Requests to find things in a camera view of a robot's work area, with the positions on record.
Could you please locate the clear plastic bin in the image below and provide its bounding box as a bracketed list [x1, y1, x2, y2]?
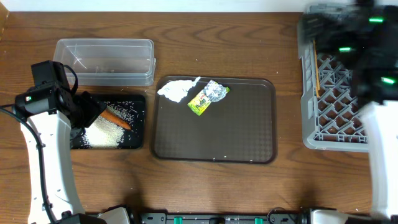
[53, 39, 156, 86]

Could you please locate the dark brown serving tray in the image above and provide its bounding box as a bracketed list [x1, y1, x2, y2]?
[150, 77, 278, 164]

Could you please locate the green foil snack wrapper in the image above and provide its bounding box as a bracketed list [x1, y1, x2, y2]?
[187, 80, 230, 116]

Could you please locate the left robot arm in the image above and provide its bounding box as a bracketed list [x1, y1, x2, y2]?
[15, 90, 106, 223]

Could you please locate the orange carrot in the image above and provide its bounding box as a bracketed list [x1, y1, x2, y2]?
[100, 109, 131, 130]

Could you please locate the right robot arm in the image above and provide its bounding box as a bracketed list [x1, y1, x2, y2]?
[297, 1, 397, 223]

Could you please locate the crumpled white paper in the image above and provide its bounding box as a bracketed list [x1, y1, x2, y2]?
[157, 77, 201, 103]

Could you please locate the grey dishwasher rack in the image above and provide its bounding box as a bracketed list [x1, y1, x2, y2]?
[297, 3, 398, 153]

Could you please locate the pile of white rice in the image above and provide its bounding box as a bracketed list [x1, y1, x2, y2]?
[76, 101, 145, 149]

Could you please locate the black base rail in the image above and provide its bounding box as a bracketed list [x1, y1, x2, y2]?
[139, 210, 310, 224]

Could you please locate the black plastic bin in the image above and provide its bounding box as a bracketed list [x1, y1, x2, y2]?
[71, 95, 146, 149]

